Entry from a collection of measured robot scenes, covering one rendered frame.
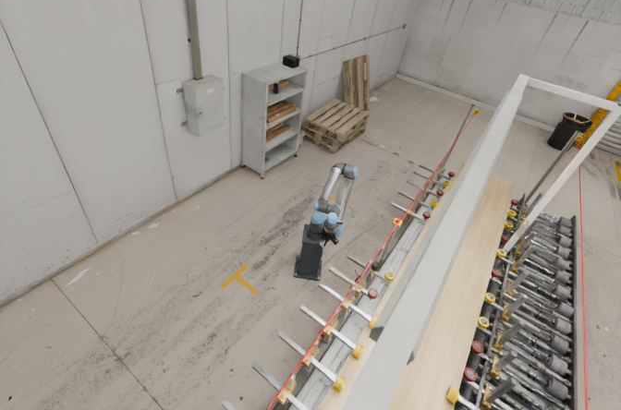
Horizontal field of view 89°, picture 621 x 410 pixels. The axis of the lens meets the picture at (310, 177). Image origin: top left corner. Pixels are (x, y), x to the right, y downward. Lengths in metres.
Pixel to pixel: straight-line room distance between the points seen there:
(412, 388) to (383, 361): 1.78
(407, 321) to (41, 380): 3.30
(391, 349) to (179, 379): 2.75
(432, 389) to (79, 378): 2.78
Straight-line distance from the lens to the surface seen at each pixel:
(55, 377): 3.71
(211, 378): 3.35
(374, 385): 0.75
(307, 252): 3.49
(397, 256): 3.48
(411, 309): 0.86
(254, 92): 4.37
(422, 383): 2.60
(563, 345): 3.45
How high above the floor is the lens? 3.14
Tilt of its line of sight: 38 degrees down
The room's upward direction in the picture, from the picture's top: 9 degrees clockwise
